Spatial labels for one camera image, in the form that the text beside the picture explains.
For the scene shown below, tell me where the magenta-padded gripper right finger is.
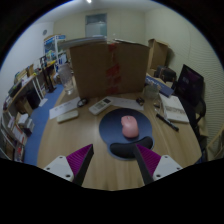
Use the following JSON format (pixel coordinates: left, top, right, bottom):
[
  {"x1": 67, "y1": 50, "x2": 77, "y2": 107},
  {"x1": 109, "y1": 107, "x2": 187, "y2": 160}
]
[{"x1": 133, "y1": 143, "x2": 184, "y2": 186}]

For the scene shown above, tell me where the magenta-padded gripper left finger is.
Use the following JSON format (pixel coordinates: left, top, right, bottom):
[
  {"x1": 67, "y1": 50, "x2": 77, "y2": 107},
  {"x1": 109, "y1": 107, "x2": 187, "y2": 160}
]
[{"x1": 43, "y1": 143, "x2": 95, "y2": 187}]

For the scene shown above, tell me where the pink computer mouse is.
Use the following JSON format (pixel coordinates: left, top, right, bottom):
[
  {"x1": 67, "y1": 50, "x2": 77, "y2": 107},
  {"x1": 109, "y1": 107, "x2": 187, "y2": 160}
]
[{"x1": 120, "y1": 114, "x2": 140, "y2": 139}]

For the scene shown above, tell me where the blue mouse pad, black rest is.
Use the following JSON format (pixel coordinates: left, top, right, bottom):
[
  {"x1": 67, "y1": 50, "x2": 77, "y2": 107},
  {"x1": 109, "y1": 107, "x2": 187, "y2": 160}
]
[{"x1": 98, "y1": 107, "x2": 155, "y2": 161}]

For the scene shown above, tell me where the black marker pen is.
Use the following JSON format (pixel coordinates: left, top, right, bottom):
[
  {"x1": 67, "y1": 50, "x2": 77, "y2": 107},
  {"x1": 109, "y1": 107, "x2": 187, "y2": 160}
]
[{"x1": 155, "y1": 113, "x2": 180, "y2": 132}]

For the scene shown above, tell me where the white flat case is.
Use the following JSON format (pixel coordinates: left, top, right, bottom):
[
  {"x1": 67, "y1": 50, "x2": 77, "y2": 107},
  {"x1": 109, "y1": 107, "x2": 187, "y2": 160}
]
[{"x1": 56, "y1": 109, "x2": 80, "y2": 124}]

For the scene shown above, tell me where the white open book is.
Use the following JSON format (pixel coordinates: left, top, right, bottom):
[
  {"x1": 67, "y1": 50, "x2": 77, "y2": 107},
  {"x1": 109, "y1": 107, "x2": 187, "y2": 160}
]
[{"x1": 159, "y1": 93, "x2": 190, "y2": 124}]

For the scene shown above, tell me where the small black gadget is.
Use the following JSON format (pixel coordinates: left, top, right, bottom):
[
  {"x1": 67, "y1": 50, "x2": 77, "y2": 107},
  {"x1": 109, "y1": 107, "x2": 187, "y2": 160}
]
[
  {"x1": 76, "y1": 97, "x2": 90, "y2": 109},
  {"x1": 135, "y1": 96, "x2": 146, "y2": 107}
]

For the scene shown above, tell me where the white remote control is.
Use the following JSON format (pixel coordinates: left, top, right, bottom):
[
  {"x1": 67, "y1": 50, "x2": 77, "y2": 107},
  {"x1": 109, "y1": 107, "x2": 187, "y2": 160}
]
[{"x1": 88, "y1": 97, "x2": 114, "y2": 116}]

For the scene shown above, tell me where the clear drinking glass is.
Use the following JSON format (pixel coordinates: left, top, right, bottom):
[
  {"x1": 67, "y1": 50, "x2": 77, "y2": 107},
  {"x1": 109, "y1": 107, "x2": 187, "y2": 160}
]
[{"x1": 142, "y1": 83, "x2": 162, "y2": 101}]

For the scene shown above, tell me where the blue flat box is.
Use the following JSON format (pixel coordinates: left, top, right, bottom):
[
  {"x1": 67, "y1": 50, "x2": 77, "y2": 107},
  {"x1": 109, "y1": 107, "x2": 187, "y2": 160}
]
[{"x1": 145, "y1": 73, "x2": 175, "y2": 98}]

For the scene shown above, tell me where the black computer tower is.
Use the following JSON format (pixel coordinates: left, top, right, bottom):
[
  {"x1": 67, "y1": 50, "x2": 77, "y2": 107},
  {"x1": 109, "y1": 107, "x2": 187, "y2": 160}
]
[{"x1": 25, "y1": 88, "x2": 42, "y2": 109}]

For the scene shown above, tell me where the clear glass jar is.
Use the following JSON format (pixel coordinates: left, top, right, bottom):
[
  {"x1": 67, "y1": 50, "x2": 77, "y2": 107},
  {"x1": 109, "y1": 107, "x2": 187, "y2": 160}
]
[{"x1": 58, "y1": 62, "x2": 76, "y2": 96}]

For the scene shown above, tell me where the black office chair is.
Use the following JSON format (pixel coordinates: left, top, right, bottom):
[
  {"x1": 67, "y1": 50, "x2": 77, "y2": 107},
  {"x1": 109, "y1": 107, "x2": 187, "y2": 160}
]
[{"x1": 175, "y1": 63, "x2": 208, "y2": 148}]

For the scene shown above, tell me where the black floor stand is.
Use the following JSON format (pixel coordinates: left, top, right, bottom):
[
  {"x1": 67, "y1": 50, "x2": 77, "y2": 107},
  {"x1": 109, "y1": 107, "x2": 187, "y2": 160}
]
[{"x1": 43, "y1": 66, "x2": 57, "y2": 94}]

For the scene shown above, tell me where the black bag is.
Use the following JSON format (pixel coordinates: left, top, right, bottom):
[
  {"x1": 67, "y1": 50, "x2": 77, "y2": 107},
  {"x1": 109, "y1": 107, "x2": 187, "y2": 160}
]
[{"x1": 153, "y1": 65, "x2": 178, "y2": 83}]

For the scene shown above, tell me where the large brown cardboard box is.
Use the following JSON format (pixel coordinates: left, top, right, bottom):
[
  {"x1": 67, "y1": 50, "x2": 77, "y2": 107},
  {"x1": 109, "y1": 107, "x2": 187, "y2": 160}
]
[{"x1": 69, "y1": 40, "x2": 151, "y2": 100}]

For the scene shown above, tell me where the wooden side desk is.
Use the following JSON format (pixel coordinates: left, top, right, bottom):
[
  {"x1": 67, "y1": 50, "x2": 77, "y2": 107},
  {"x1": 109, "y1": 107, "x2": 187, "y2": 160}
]
[{"x1": 6, "y1": 61, "x2": 58, "y2": 111}]

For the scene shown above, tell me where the open tall cardboard box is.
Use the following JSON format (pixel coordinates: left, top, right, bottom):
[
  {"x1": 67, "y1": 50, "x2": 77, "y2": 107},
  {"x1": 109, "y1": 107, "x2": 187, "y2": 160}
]
[{"x1": 147, "y1": 38, "x2": 170, "y2": 70}]

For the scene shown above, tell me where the blue and white shelf unit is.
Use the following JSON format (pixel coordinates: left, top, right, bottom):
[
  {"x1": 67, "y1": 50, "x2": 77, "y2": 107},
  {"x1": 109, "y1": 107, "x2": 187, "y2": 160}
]
[{"x1": 43, "y1": 34, "x2": 68, "y2": 66}]

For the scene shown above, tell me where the stack of flat sheets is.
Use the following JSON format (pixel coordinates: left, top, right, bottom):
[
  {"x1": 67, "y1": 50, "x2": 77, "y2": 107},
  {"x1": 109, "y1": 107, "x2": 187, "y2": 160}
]
[{"x1": 57, "y1": 35, "x2": 108, "y2": 52}]

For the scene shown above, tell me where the grey door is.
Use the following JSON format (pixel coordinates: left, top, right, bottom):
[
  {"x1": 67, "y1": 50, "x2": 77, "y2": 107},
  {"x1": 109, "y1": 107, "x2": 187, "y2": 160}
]
[{"x1": 84, "y1": 13, "x2": 108, "y2": 38}]

